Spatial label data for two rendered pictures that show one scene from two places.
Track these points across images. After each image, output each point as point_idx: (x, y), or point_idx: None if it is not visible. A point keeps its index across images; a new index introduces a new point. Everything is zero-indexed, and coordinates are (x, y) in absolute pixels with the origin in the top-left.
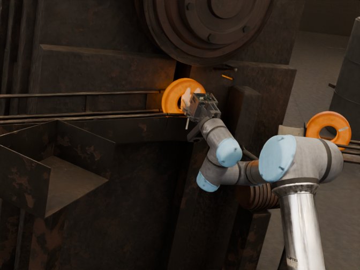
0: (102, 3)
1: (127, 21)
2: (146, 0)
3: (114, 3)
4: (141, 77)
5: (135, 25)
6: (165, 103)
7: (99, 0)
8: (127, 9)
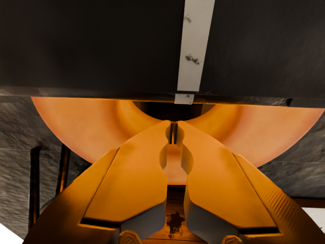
0: (317, 188)
1: (279, 172)
2: None
3: (295, 188)
4: (316, 121)
5: (265, 167)
6: (317, 118)
7: (320, 190)
8: (275, 183)
